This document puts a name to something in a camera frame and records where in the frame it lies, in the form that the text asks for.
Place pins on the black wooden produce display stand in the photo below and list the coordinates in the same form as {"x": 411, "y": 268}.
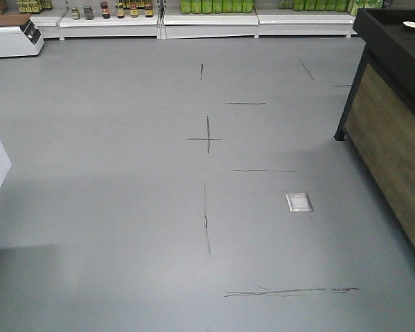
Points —
{"x": 379, "y": 114}

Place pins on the white store shelf unit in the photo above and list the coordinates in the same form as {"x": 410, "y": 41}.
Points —
{"x": 83, "y": 19}

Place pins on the small white dish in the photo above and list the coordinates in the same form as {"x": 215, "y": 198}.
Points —
{"x": 409, "y": 24}

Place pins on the white box appliance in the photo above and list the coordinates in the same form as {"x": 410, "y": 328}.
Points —
{"x": 20, "y": 39}

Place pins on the metal floor socket cover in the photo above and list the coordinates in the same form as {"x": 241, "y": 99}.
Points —
{"x": 299, "y": 202}

